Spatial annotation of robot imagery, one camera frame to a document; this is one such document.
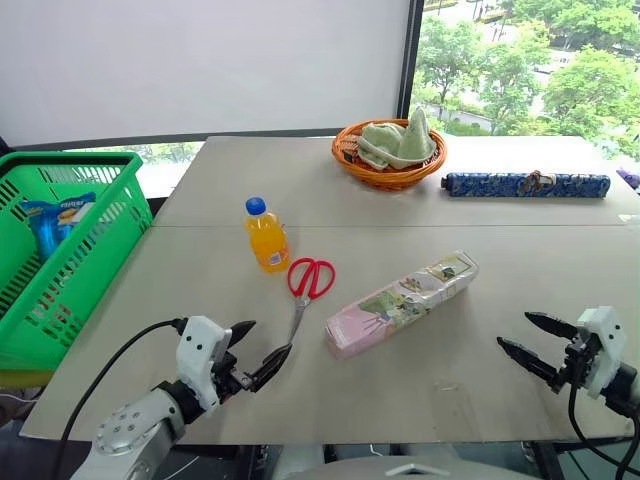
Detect grey rounded robot body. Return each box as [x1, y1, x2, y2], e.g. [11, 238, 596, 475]
[298, 451, 502, 480]

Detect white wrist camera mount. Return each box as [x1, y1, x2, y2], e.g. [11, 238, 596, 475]
[575, 305, 628, 401]
[175, 315, 234, 414]

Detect long pink printed carton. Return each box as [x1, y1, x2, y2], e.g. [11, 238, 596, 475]
[324, 249, 481, 361]

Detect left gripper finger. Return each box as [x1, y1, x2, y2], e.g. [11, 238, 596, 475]
[248, 342, 294, 394]
[230, 320, 258, 347]

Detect orange juice bottle blue cap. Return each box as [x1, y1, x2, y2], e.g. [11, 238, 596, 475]
[243, 196, 293, 275]

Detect purple object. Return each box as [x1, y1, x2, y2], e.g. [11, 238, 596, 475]
[615, 166, 640, 191]

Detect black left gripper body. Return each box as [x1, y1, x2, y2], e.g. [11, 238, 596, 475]
[211, 351, 258, 402]

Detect cone shaped green cloth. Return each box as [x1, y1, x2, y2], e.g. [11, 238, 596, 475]
[389, 105, 438, 170]

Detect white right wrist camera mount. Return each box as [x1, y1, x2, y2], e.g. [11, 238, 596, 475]
[575, 305, 628, 401]

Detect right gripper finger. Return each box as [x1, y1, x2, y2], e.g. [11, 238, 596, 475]
[524, 311, 582, 345]
[496, 337, 564, 394]

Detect green plastic shopping basket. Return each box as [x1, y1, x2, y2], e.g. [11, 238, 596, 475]
[0, 150, 154, 373]

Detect blue snack bag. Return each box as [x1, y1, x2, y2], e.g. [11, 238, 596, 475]
[19, 191, 98, 264]

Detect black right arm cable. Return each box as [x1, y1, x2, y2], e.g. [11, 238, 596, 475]
[568, 383, 640, 480]

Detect white roller blind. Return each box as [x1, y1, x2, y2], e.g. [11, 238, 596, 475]
[0, 0, 409, 147]

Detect red handled scissors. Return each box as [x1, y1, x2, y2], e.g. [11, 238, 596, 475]
[285, 256, 337, 352]

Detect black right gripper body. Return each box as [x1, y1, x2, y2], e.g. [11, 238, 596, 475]
[554, 331, 602, 395]

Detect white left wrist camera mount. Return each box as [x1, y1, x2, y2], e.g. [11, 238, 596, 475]
[175, 315, 234, 414]

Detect blue patterned roll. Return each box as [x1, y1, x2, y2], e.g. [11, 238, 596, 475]
[440, 170, 613, 200]

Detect orange wicker basket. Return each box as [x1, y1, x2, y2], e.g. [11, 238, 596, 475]
[330, 118, 449, 190]

